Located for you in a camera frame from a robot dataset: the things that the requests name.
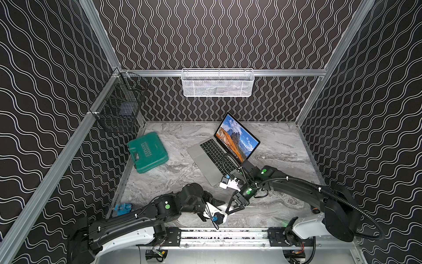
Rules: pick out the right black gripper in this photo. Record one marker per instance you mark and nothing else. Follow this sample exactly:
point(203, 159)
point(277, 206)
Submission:
point(238, 201)

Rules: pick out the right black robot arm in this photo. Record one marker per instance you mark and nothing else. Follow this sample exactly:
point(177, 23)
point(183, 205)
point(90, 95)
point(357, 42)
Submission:
point(338, 213)

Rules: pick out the silver laptop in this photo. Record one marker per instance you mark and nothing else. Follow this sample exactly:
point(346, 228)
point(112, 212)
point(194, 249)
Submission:
point(225, 151)

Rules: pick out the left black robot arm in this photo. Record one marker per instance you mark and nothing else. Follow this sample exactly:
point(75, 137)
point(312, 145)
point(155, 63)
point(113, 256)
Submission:
point(87, 238)

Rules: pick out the blue small object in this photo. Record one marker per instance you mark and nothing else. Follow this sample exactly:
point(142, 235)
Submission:
point(122, 209)

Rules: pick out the green plastic case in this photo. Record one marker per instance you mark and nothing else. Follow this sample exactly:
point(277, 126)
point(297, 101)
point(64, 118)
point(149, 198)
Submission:
point(147, 152)

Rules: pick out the black wire basket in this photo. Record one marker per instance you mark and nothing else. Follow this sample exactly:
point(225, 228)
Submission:
point(119, 111)

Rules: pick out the white wire mesh basket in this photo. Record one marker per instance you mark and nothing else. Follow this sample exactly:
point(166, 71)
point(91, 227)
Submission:
point(214, 82)

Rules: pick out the white wireless mouse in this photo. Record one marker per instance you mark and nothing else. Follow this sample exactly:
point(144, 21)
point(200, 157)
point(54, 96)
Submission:
point(217, 213)

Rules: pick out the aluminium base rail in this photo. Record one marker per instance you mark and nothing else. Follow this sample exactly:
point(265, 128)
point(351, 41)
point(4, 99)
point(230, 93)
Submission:
point(207, 238)

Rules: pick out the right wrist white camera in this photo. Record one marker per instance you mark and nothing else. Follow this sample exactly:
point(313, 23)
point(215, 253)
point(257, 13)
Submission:
point(232, 183)

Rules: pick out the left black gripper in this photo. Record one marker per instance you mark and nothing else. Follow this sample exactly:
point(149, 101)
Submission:
point(205, 204)

